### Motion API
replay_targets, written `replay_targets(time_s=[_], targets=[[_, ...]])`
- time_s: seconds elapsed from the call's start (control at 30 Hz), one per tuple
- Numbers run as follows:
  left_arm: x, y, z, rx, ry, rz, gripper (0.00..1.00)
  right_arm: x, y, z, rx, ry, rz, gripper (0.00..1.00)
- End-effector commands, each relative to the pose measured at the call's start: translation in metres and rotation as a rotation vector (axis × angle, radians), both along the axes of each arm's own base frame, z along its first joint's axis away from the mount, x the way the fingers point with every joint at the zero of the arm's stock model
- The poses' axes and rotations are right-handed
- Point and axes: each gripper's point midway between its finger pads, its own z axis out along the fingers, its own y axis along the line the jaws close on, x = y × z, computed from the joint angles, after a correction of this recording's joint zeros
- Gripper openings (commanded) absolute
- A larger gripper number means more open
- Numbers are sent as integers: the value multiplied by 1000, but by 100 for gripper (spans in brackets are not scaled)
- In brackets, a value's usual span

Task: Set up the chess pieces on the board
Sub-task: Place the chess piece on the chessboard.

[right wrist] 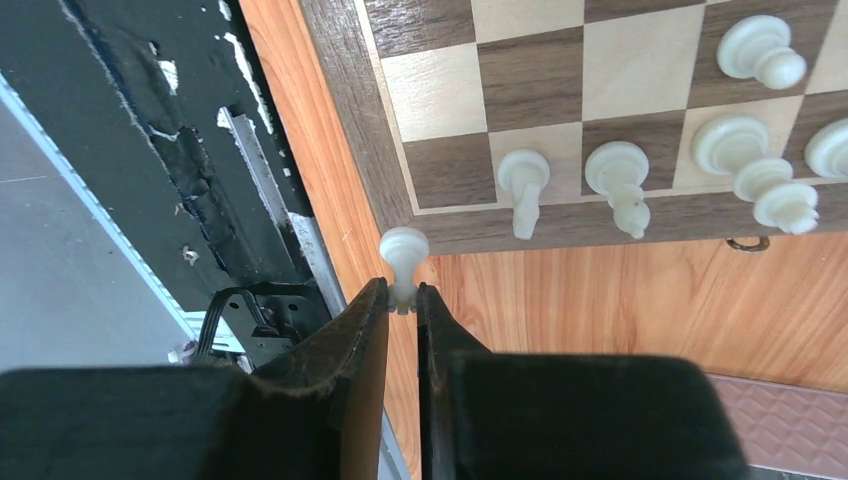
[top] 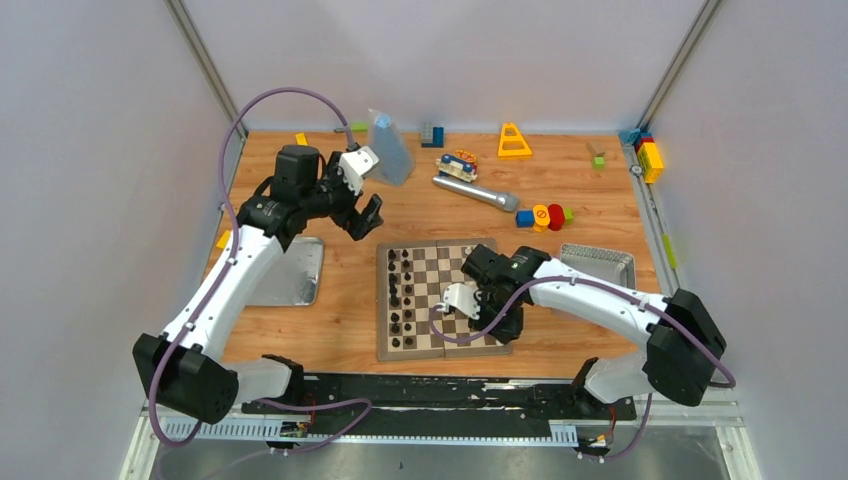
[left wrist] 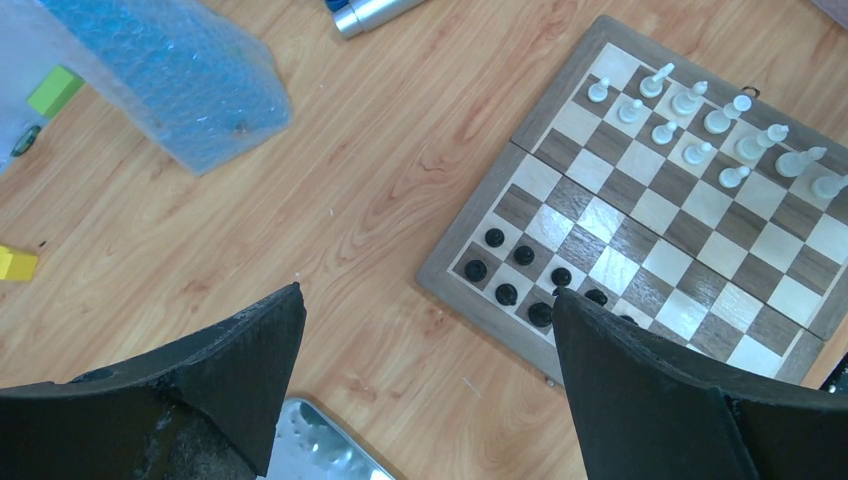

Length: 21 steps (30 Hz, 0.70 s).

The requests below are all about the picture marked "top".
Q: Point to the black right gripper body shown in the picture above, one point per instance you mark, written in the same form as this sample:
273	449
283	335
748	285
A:
490	305

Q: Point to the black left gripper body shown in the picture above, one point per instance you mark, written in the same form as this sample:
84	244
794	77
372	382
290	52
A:
351	203

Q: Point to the silver metal tin lid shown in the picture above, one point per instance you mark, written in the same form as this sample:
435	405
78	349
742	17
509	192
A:
293	280

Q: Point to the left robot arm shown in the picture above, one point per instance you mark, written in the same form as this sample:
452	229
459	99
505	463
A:
180	368

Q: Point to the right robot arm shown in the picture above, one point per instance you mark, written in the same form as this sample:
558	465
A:
679	344

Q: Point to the wooden chess board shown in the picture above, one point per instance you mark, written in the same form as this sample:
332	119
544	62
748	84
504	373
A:
432	266

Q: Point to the blue bubble-wrapped cone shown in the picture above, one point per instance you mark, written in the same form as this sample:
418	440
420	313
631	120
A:
395	162

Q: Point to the yellow curved block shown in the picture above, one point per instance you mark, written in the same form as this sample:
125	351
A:
301	138

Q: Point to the blue duplo brick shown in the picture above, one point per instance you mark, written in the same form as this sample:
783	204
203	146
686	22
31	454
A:
525	219

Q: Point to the yellow no-entry sign block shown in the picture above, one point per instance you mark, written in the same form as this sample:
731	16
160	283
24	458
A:
541	218

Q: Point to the silver toy microphone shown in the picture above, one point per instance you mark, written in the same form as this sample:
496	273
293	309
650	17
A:
504	201

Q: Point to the blue grey brick stack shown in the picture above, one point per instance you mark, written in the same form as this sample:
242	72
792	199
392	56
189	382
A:
432	136

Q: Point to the white blue toy car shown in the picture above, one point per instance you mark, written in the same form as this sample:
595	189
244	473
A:
460	164

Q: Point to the red rounded block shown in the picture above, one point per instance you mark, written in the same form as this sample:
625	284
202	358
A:
556	217

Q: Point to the yellow wooden block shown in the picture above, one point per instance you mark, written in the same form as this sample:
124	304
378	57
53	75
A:
224	240

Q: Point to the yellow triangle toy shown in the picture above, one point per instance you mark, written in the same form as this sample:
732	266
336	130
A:
511	144

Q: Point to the colourful brick stack right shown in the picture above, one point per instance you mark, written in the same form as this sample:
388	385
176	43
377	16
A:
649	157

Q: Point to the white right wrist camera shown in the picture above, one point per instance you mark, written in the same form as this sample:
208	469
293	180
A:
462	298

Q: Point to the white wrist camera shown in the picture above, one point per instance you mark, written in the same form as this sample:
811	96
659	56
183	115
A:
356	166
462	298

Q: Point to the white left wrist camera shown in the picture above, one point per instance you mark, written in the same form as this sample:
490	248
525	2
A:
356	166

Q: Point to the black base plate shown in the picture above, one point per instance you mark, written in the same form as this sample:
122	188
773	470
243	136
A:
445	406

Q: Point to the aluminium frame post right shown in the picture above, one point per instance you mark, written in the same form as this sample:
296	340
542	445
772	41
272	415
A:
693	36

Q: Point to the aluminium frame post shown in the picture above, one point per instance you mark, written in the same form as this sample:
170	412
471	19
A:
192	37
693	36

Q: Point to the aluminium frame post left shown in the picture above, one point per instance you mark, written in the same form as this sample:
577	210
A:
192	37

